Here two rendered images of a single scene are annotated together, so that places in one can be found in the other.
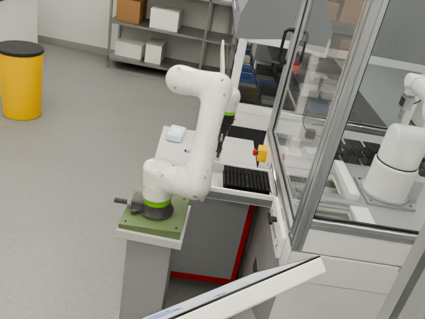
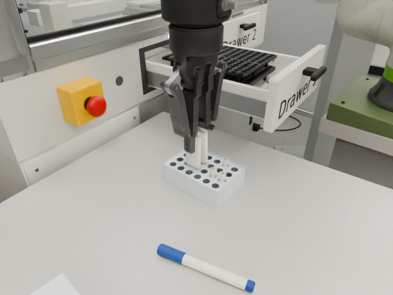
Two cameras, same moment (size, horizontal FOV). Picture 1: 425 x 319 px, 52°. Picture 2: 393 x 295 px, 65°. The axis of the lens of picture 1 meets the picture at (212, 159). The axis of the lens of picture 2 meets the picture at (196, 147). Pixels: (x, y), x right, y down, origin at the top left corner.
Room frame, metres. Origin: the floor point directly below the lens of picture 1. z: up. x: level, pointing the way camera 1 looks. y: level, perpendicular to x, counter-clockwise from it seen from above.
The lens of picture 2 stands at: (2.45, 0.26, 1.13)
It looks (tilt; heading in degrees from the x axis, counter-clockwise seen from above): 33 degrees down; 220
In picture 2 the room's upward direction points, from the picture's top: straight up
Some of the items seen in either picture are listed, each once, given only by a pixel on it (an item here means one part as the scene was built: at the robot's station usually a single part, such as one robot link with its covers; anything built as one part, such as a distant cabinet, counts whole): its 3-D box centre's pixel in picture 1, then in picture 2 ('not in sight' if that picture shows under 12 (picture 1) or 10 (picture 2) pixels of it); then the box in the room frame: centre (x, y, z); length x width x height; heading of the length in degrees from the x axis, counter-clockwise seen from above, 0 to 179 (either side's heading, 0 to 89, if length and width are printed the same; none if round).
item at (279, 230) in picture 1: (276, 225); (238, 35); (1.53, -0.32, 0.87); 0.29 x 0.02 x 0.11; 4
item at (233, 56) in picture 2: (245, 183); (219, 68); (1.83, -0.18, 0.87); 0.22 x 0.18 x 0.06; 94
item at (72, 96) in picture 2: (261, 153); (83, 101); (2.17, -0.26, 0.88); 0.07 x 0.05 x 0.07; 4
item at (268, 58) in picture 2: (226, 175); (257, 64); (1.83, -0.08, 0.90); 0.18 x 0.02 x 0.01; 4
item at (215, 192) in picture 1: (246, 184); (216, 69); (1.83, -0.19, 0.86); 0.40 x 0.26 x 0.06; 94
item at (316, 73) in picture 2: not in sight; (313, 72); (1.82, 0.05, 0.91); 0.07 x 0.04 x 0.01; 4
